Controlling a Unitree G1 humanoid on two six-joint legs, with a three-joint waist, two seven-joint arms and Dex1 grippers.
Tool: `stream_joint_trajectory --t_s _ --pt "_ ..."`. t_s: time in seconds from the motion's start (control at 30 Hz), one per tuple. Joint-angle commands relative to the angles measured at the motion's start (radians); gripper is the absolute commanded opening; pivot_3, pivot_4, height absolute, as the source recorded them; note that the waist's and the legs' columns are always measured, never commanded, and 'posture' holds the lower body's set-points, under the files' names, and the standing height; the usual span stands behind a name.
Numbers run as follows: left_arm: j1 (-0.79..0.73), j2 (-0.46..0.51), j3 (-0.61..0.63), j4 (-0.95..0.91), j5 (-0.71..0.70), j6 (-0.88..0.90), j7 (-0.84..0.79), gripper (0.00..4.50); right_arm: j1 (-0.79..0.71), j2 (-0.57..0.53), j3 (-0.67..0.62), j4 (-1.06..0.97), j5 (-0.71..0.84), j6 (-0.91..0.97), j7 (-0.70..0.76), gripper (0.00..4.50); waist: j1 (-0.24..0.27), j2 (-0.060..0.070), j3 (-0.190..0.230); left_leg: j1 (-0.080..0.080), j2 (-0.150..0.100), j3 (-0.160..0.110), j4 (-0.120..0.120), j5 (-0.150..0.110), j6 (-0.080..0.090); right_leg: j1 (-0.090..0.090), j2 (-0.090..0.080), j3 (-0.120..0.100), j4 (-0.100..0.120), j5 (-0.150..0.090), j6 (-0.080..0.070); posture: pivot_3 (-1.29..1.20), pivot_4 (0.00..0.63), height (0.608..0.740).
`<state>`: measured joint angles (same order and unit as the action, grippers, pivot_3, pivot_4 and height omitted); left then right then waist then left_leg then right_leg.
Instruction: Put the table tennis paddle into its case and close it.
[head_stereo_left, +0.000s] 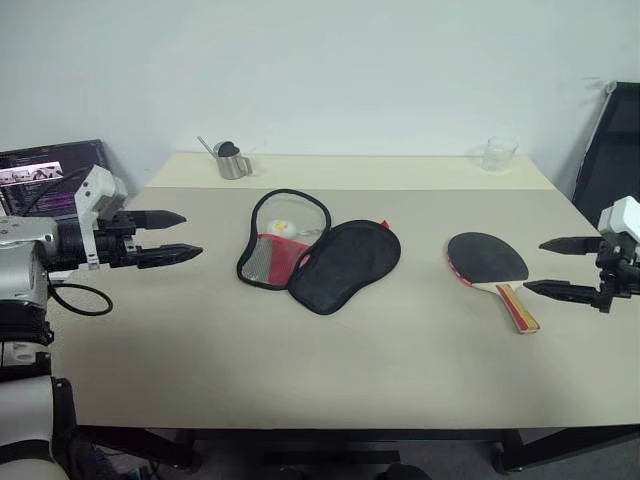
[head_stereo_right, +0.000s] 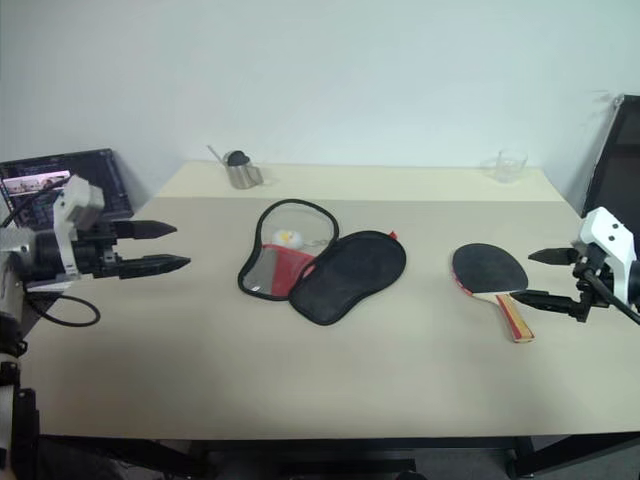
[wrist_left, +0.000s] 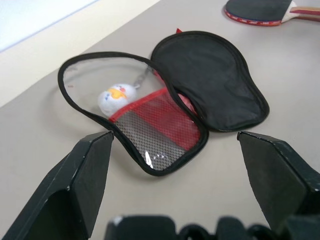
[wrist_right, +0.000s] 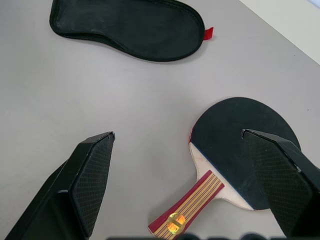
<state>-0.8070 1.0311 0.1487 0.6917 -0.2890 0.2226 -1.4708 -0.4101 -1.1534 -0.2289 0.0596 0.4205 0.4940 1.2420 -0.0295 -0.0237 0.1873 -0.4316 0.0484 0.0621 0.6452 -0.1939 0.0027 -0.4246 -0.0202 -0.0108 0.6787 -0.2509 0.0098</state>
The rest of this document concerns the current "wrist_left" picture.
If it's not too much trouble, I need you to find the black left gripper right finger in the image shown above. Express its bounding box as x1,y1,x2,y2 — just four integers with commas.
236,131,320,240

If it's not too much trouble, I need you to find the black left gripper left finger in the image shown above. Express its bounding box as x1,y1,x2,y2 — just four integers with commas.
0,131,115,240

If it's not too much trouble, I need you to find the black and red paddle case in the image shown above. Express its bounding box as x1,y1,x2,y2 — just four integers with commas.
57,27,271,178

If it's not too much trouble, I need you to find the table tennis paddle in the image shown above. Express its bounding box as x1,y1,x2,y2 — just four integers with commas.
223,0,320,27

